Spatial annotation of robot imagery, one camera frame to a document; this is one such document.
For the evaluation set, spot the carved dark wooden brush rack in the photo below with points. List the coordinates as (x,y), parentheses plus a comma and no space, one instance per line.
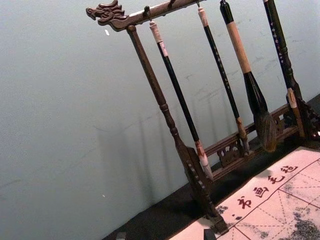
(147,67)

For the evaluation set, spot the slim black brush, brown tip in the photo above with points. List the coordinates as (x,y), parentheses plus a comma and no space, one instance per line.
(221,67)

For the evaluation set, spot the black table cloth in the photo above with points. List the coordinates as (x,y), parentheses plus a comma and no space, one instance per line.
(162,220)

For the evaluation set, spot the small grey object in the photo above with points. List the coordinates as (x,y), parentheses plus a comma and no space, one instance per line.
(121,236)

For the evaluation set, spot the small black block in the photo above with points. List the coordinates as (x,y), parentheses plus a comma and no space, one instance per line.
(209,235)

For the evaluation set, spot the white felt calligraphy mat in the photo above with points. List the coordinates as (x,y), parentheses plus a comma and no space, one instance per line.
(275,210)

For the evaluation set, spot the plain pale wall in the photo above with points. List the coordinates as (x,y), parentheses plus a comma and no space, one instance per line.
(62,112)

